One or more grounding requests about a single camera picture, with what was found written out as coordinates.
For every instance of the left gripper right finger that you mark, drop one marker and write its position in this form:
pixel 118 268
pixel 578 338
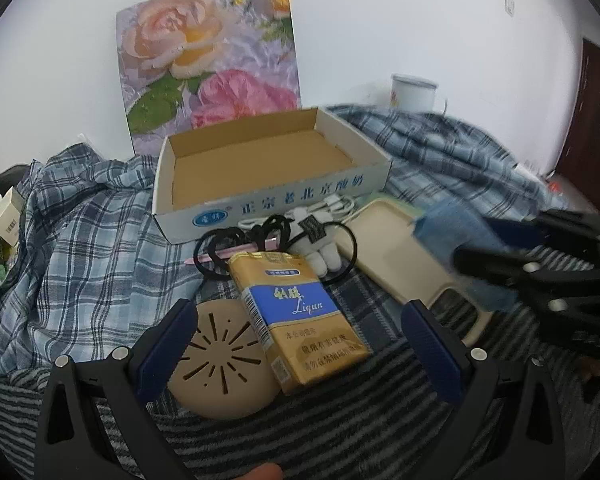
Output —
pixel 527 441

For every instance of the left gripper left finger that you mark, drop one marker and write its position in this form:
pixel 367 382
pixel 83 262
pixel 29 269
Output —
pixel 72 442

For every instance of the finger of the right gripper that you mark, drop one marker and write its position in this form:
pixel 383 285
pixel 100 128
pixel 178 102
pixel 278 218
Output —
pixel 526 274
pixel 577 233

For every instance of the blue cloth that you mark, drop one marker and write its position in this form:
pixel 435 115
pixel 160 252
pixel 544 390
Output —
pixel 447 225

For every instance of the round beige perforated case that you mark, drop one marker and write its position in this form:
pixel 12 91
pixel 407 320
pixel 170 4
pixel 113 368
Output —
pixel 223 373

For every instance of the beige phone case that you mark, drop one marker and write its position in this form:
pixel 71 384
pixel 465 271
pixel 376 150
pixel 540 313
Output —
pixel 390 255

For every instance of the yellow cigarette pack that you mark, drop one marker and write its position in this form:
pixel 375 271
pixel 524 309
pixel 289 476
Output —
pixel 304 335

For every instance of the white finger cots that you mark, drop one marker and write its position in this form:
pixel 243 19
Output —
pixel 323 257

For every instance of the green notebook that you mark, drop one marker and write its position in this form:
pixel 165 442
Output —
pixel 408 209

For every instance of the person's hand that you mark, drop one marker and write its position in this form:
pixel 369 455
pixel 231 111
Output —
pixel 268 471

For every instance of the dark wooden door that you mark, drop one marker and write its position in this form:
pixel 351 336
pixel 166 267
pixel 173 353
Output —
pixel 579 161

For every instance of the striped grey blanket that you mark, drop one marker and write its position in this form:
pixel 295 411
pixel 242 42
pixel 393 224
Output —
pixel 371 422

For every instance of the blue plaid shirt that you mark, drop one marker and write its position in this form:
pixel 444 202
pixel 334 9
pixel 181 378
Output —
pixel 105 249

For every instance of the white enamel mug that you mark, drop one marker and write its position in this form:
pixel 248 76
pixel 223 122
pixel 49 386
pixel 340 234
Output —
pixel 413 94

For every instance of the small white carton box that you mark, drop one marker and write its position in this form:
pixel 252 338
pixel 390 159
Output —
pixel 11 207

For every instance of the cardboard tray box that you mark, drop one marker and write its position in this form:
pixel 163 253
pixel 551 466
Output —
pixel 217 176

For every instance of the floral rose painting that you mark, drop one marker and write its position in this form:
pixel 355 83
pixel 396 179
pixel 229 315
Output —
pixel 186 64

